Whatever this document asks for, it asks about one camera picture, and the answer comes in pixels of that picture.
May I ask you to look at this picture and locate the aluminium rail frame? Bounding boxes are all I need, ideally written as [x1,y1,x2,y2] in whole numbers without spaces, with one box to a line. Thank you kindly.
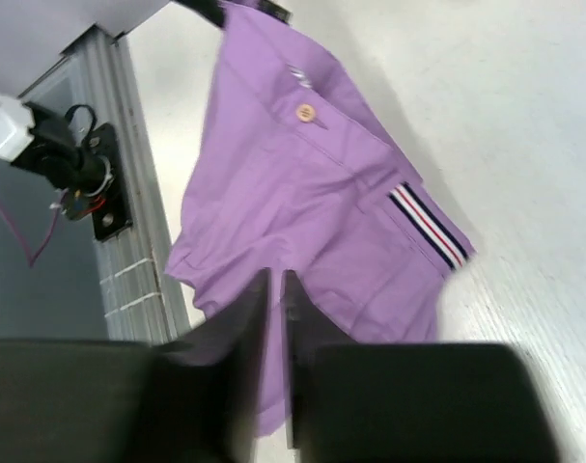
[24,28,189,343]

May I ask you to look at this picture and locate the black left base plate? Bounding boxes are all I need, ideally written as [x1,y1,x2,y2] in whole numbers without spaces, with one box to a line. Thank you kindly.
[88,123,132,242]

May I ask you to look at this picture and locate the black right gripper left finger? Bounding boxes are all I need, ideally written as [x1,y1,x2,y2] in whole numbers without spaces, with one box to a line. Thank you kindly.
[0,269,270,462]

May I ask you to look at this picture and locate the purple trousers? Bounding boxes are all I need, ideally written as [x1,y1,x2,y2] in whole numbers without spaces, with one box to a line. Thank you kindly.
[166,1,474,437]

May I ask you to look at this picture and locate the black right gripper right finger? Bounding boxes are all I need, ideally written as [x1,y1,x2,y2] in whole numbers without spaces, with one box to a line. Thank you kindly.
[283,271,561,462]

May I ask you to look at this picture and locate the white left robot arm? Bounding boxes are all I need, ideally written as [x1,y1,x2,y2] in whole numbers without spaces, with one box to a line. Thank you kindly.
[0,94,132,241]

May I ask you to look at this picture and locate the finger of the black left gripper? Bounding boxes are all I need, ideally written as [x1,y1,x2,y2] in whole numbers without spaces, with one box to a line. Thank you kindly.
[176,0,226,29]
[257,0,292,22]

